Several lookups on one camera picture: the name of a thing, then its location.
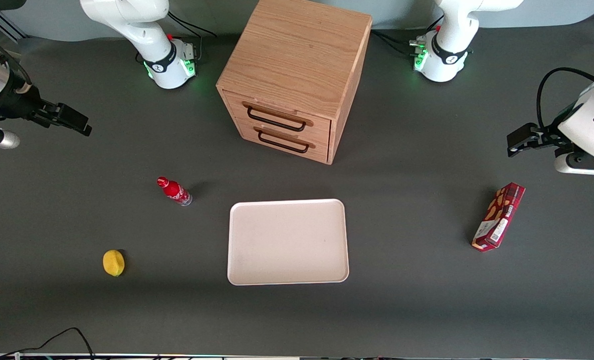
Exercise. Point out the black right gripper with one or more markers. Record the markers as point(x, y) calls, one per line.
point(21, 103)

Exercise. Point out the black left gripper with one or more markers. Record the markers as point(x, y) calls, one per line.
point(547, 136)

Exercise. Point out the red coke bottle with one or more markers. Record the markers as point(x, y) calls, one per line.
point(173, 190)

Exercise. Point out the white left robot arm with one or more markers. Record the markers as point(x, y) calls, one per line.
point(452, 30)

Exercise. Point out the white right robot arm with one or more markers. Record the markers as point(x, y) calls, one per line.
point(142, 30)

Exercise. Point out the white rectangular tray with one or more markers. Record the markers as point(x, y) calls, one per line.
point(287, 242)

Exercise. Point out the red cookie box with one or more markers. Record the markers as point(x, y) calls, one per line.
point(499, 216)

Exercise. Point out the yellow lemon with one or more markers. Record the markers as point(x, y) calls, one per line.
point(113, 263)

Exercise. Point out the wooden drawer cabinet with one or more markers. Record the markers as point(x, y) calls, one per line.
point(297, 55)

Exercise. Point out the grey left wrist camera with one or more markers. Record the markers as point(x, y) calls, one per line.
point(584, 164)

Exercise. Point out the grey metal rail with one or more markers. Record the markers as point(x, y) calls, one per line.
point(4, 26)

